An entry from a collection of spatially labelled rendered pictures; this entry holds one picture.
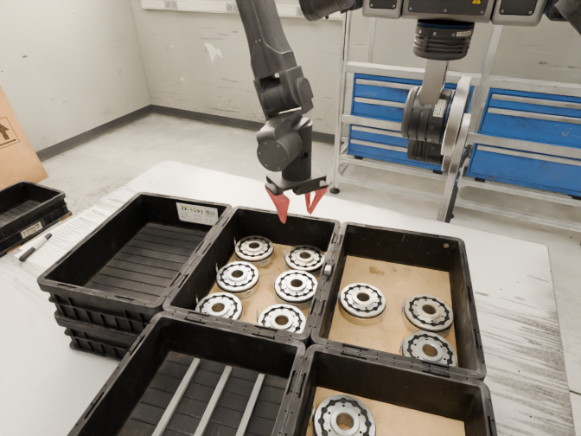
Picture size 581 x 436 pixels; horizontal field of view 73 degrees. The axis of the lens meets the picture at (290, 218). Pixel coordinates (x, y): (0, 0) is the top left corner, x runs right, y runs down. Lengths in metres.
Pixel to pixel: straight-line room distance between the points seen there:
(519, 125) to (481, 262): 1.42
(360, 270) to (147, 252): 0.58
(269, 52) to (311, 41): 3.01
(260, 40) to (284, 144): 0.17
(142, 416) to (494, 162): 2.40
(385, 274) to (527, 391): 0.39
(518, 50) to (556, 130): 0.92
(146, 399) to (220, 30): 3.62
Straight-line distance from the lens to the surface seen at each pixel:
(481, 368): 0.77
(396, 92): 2.65
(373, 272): 1.03
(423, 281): 1.04
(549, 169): 2.78
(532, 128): 2.67
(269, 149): 0.63
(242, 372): 0.82
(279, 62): 0.67
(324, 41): 3.64
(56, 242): 1.53
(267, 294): 0.95
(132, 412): 0.83
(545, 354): 1.18
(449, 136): 1.10
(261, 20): 0.68
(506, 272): 1.37
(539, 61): 3.45
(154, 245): 1.16
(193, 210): 1.15
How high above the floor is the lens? 1.50
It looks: 34 degrees down
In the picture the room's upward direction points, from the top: straight up
